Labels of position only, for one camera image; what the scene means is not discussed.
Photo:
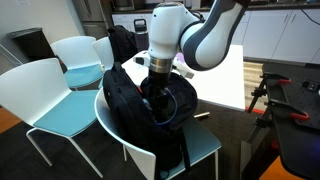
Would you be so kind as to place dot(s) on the white chair teal seat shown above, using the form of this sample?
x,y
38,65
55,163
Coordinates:
x,y
33,90
105,53
200,140
76,53

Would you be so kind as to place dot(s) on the black trash bin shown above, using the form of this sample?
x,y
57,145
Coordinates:
x,y
31,45

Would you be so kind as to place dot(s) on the silver table foot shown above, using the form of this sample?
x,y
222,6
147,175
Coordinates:
x,y
202,115

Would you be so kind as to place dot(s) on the dark purple water bottle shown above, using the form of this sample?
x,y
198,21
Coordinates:
x,y
140,36

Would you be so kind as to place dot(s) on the large black backpack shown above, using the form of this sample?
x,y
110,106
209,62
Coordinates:
x,y
126,110

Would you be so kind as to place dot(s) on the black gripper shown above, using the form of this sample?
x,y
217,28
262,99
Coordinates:
x,y
160,86

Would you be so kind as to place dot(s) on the white kitchen cabinet row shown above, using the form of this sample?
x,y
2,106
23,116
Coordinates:
x,y
266,33

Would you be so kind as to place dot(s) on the black power socket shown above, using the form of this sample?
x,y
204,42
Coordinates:
x,y
311,86

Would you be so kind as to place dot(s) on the microwave oven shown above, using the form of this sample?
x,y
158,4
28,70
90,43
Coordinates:
x,y
122,4

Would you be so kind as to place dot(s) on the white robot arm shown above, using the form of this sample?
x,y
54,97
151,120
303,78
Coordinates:
x,y
166,30

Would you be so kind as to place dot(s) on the small black backpack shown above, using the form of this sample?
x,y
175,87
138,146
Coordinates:
x,y
121,43

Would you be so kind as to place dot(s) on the stainless steel refrigerator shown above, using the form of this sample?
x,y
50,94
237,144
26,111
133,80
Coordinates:
x,y
90,13

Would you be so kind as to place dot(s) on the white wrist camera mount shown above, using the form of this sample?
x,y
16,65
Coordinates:
x,y
183,70

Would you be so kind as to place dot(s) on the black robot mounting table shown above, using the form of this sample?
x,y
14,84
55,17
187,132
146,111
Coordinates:
x,y
296,146

